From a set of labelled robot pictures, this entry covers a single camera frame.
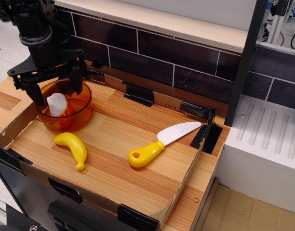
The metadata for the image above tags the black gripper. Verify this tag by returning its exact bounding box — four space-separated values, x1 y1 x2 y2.
7 38 86 106

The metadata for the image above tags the salmon sushi toy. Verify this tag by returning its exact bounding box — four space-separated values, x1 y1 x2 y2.
47 93 74 128

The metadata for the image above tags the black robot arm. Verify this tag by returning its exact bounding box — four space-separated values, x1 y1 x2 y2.
0 0 86 105

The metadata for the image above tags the orange transparent pot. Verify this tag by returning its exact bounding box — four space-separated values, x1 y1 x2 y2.
36 79 93 133

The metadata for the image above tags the cardboard fence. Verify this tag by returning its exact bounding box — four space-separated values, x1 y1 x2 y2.
0 64 223 231

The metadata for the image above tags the yellow toy banana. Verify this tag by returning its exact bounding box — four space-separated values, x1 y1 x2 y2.
54 132 87 171

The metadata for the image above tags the wooden shelf board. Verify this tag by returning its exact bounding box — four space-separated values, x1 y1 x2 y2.
55 0 248 53

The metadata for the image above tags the white toy sink drainboard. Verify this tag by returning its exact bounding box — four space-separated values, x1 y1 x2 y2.
216 96 295 213

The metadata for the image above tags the yellow handled toy knife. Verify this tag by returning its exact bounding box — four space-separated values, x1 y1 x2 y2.
128 121 202 168

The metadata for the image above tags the black shelf post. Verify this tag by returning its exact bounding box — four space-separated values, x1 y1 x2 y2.
224 0 267 127

